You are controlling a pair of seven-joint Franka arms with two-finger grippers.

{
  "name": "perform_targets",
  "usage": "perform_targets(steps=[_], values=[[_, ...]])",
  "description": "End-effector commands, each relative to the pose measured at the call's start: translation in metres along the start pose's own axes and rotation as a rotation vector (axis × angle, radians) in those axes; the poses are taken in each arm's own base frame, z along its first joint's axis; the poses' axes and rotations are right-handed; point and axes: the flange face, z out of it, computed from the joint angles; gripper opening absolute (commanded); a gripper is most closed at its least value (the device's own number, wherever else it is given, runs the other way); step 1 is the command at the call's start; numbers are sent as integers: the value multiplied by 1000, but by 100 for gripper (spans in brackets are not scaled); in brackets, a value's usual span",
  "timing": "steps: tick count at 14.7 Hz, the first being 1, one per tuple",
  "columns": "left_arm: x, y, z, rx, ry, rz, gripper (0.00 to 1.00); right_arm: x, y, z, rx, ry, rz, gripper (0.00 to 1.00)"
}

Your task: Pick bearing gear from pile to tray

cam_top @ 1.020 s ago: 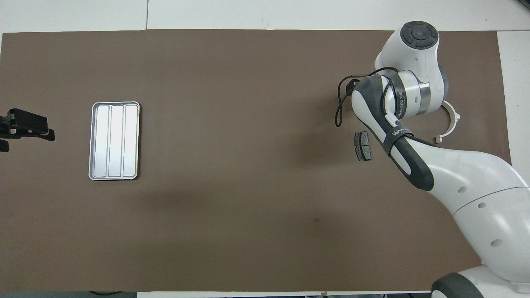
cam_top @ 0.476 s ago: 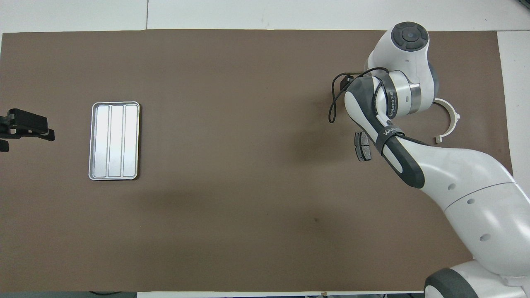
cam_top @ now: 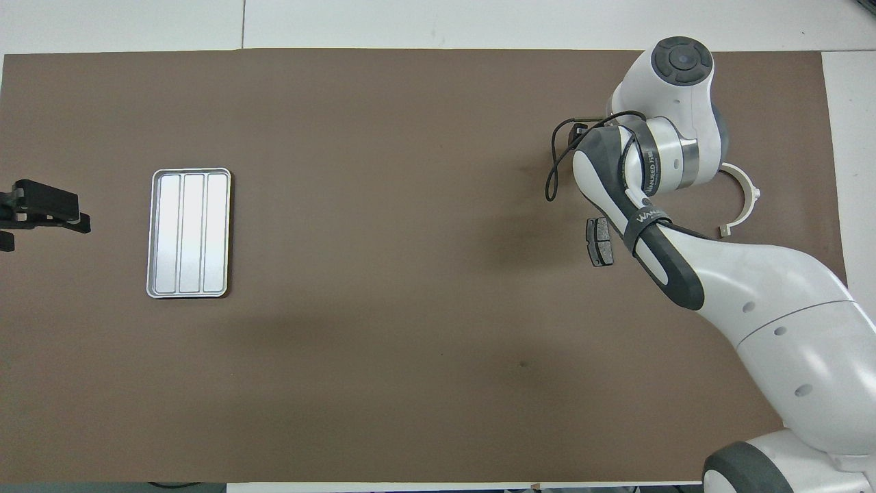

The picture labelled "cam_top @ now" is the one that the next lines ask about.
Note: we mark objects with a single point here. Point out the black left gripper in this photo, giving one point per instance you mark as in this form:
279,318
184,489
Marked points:
48,198

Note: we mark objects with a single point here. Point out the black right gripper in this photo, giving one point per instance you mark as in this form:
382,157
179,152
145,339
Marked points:
579,133

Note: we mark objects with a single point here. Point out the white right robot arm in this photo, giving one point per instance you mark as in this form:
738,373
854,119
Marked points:
787,308

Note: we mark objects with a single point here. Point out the silver metal tray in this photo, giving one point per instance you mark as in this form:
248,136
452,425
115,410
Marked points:
191,233

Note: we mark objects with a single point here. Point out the short dark brake pad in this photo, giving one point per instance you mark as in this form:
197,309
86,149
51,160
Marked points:
601,243

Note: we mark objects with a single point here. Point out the brown table mat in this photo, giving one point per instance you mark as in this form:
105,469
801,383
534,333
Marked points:
342,308

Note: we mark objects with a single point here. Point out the white semicircular bracket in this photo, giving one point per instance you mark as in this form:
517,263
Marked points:
751,198

